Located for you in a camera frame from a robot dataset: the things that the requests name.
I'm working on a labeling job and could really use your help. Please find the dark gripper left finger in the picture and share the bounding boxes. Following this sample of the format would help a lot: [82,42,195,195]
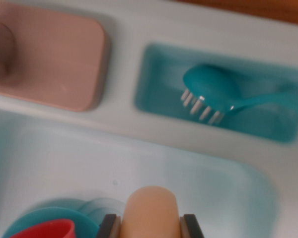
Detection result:
[98,214,122,238]

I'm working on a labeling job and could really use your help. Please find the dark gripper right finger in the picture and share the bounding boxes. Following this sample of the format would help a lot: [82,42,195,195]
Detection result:
[180,214,206,238]

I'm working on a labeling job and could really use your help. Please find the cream detergent bottle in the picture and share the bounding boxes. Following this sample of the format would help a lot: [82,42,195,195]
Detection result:
[119,185,183,238]

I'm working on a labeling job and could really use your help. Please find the light blue toy sink unit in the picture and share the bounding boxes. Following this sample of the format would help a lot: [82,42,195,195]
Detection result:
[0,0,298,238]

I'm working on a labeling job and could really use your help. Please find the teal toy plate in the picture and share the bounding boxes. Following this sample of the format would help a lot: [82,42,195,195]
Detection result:
[2,207,100,238]

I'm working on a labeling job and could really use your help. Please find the red toy cup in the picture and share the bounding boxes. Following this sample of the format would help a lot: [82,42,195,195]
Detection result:
[8,219,75,238]

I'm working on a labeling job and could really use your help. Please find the teal dish brush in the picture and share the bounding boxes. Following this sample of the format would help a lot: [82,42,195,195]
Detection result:
[180,63,298,124]

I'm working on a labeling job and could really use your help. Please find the grey toy faucet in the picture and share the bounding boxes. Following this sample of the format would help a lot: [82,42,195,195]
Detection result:
[0,4,112,113]

